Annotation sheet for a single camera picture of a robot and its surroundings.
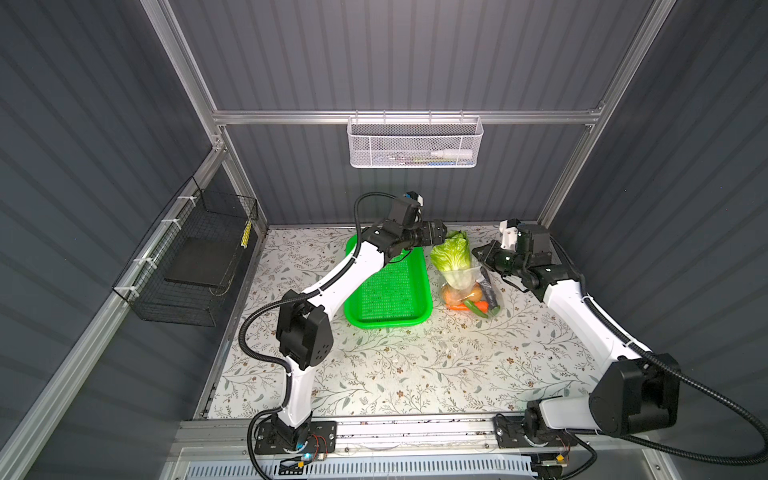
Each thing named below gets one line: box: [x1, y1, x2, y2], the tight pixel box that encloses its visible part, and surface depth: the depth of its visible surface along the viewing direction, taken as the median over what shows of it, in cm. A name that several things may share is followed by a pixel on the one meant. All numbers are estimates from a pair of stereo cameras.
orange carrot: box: [447, 301, 489, 313], surface depth 96 cm
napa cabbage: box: [430, 230, 480, 290], surface depth 84 cm
